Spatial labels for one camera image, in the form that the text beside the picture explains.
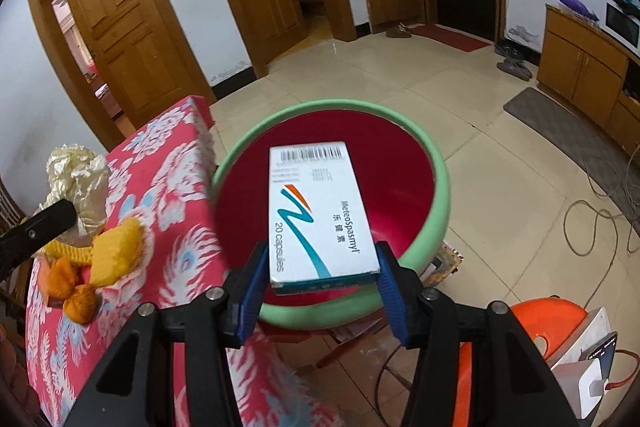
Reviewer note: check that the orange tied plastic bag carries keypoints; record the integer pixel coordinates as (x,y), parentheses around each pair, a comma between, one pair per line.
(79,301)

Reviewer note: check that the small yellow foam fruit net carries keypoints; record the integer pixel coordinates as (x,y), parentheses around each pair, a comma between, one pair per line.
(116,252)

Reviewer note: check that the grey floor mat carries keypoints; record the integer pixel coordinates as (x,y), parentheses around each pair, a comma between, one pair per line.
(614,171)

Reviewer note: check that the red door mat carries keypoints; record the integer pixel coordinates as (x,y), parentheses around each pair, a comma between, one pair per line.
(449,37)

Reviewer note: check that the left wooden door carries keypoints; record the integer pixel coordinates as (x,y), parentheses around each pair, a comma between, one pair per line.
(137,55)

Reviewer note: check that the white power adapter box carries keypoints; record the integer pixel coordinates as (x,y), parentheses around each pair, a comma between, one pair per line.
(583,363)

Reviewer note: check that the red basin with green rim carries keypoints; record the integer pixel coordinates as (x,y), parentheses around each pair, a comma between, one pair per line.
(404,185)

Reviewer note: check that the red floral tablecloth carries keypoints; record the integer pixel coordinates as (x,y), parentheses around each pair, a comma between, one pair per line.
(162,175)

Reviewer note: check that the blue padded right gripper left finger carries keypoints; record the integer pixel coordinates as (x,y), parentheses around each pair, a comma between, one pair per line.
(249,292)

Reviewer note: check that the grey slippers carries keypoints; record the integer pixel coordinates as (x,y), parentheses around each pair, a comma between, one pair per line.
(512,62)

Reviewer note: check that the wooden cabinet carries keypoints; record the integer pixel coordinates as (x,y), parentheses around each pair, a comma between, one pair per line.
(594,73)

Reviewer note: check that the purple bag on cabinet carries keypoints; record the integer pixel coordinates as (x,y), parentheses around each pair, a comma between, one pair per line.
(580,9)

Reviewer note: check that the white medicine box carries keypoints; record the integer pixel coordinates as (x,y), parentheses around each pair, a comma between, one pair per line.
(319,233)

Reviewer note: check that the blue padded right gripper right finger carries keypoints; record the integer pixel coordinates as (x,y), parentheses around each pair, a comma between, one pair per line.
(394,297)

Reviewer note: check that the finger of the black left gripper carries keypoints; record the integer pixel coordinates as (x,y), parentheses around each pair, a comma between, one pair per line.
(21,242)

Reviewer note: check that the white tissue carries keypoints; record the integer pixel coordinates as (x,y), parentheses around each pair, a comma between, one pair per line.
(80,176)

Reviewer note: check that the large yellow foam fruit net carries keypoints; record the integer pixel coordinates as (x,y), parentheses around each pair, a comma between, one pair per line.
(78,255)

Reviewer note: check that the orange plastic stool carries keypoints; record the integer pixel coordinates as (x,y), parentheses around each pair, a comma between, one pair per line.
(552,319)

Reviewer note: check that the brown shoe by panel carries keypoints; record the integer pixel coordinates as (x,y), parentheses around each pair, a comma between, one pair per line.
(399,31)

